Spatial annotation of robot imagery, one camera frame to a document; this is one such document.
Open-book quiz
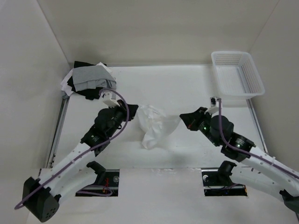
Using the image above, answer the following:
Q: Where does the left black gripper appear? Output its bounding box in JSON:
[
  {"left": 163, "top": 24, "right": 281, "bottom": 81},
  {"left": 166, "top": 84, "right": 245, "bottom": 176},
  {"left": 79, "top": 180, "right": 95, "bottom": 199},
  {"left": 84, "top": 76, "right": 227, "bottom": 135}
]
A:
[{"left": 106, "top": 99, "right": 138, "bottom": 138}]

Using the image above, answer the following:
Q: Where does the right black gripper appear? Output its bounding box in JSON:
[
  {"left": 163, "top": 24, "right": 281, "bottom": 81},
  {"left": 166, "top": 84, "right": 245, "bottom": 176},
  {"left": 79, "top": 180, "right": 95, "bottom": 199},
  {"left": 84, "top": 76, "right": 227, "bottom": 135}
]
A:
[{"left": 180, "top": 106, "right": 221, "bottom": 147}]

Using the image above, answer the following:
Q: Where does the white tank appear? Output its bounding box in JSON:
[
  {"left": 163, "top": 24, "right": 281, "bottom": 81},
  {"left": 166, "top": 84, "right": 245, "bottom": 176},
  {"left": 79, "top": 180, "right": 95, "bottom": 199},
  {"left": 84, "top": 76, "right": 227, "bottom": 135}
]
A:
[
  {"left": 61, "top": 61, "right": 116, "bottom": 100},
  {"left": 136, "top": 105, "right": 181, "bottom": 149}
]

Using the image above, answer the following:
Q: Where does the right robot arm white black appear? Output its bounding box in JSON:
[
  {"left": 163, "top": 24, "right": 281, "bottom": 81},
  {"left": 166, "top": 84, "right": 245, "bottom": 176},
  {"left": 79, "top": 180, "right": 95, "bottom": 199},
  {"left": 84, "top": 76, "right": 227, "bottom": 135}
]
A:
[{"left": 179, "top": 107, "right": 299, "bottom": 213}]

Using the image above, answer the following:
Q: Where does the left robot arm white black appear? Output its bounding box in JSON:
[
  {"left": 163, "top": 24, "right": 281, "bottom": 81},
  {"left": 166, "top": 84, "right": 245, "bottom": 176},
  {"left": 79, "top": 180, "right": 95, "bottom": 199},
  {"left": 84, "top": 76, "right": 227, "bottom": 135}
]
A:
[{"left": 22, "top": 99, "right": 138, "bottom": 223}]

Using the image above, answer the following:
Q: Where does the black folded tank top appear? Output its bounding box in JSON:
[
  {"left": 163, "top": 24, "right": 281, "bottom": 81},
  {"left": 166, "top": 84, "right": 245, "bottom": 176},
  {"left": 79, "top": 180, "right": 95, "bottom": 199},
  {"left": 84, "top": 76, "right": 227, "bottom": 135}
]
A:
[{"left": 66, "top": 61, "right": 101, "bottom": 100}]

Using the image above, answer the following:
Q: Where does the grey folded tank top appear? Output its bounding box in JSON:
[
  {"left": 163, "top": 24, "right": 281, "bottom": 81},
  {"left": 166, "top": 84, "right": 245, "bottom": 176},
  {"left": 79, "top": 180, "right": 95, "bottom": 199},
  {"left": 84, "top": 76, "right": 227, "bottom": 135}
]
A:
[{"left": 72, "top": 65, "right": 117, "bottom": 91}]

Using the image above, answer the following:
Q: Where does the white folded tank top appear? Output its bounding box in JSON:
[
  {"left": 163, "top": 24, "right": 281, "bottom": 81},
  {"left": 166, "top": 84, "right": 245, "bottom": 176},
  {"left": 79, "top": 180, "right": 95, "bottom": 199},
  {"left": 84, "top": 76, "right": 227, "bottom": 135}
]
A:
[{"left": 61, "top": 61, "right": 116, "bottom": 100}]

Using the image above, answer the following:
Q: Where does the white plastic mesh basket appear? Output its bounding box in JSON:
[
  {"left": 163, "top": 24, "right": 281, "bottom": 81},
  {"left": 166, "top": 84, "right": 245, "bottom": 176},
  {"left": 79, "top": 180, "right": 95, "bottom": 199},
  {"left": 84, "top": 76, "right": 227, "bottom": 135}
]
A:
[{"left": 211, "top": 51, "right": 265, "bottom": 100}]

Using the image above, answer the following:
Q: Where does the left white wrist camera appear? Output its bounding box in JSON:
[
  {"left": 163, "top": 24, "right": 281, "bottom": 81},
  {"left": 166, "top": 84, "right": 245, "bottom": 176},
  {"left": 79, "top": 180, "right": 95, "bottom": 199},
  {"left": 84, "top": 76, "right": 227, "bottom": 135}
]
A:
[{"left": 100, "top": 91, "right": 119, "bottom": 108}]

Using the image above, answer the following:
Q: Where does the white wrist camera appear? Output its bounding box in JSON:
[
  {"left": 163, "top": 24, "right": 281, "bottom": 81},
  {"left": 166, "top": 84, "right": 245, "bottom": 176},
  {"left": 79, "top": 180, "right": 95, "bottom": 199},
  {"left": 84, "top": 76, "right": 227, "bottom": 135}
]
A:
[
  {"left": 205, "top": 96, "right": 222, "bottom": 115},
  {"left": 100, "top": 91, "right": 119, "bottom": 108}
]

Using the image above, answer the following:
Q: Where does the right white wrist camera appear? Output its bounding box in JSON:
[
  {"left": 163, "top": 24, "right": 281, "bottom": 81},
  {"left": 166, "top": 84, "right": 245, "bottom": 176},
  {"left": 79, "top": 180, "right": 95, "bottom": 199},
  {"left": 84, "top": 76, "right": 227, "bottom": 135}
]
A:
[{"left": 205, "top": 96, "right": 222, "bottom": 115}]

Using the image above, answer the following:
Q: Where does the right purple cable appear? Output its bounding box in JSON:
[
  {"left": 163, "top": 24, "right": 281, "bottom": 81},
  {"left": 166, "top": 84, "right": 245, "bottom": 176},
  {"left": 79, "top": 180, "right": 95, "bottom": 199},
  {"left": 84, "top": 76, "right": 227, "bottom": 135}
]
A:
[{"left": 218, "top": 98, "right": 299, "bottom": 180}]

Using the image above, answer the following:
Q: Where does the purple cable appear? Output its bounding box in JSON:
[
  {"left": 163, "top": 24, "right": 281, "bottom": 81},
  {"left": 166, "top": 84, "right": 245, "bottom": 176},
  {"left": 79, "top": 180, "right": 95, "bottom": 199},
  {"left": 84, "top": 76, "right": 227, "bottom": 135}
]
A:
[
  {"left": 218, "top": 98, "right": 299, "bottom": 180},
  {"left": 14, "top": 88, "right": 129, "bottom": 210}
]

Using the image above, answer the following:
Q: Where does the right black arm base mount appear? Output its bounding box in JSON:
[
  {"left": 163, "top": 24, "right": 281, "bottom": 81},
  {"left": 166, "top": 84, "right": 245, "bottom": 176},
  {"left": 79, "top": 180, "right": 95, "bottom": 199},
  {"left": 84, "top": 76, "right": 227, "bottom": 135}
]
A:
[{"left": 201, "top": 161, "right": 248, "bottom": 196}]

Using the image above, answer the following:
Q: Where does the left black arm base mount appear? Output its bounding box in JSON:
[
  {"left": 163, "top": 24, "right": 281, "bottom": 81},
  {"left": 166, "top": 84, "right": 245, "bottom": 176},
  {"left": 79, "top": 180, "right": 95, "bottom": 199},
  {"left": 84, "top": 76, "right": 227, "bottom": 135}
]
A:
[{"left": 75, "top": 161, "right": 120, "bottom": 197}]

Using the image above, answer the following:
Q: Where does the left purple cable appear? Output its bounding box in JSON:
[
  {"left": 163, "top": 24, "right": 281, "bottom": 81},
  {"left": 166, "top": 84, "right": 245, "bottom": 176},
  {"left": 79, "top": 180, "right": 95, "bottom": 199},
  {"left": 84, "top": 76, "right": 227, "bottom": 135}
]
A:
[{"left": 14, "top": 88, "right": 129, "bottom": 210}]

